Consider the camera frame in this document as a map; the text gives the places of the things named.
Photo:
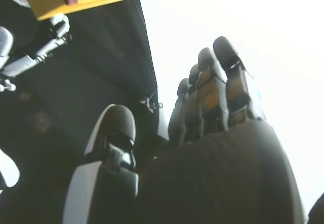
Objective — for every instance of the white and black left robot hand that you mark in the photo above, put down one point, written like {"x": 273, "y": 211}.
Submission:
{"x": 215, "y": 178}

